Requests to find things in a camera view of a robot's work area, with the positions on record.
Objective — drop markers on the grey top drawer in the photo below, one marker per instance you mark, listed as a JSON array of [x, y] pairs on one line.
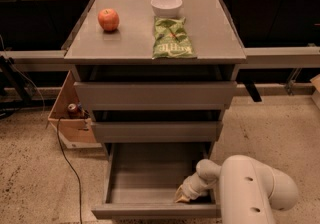
[[155, 96]]

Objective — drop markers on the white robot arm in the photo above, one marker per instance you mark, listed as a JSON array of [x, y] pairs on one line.
[[249, 190]]

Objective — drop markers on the grey bottom drawer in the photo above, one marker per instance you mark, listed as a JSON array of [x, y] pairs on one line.
[[142, 179]]

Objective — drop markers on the grey drawer cabinet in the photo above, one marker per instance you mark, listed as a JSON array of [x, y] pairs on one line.
[[126, 55]]

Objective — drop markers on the grey drawer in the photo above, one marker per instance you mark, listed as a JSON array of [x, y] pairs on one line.
[[152, 132], [142, 179], [155, 96]]

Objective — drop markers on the grey middle drawer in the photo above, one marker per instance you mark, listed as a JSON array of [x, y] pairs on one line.
[[152, 132]]

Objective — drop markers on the wooden box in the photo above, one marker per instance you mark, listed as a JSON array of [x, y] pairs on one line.
[[74, 133]]

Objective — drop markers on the green chip bag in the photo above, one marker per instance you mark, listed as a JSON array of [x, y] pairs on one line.
[[171, 39]]

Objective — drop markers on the red soda can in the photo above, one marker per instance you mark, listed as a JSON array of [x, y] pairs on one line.
[[73, 111]]

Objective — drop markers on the red apple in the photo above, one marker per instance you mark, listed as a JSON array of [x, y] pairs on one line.
[[108, 19]]

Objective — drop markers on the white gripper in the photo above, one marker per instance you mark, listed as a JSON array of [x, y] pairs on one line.
[[194, 187]]

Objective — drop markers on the white bowl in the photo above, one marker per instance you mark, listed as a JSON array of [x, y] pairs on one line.
[[166, 8]]

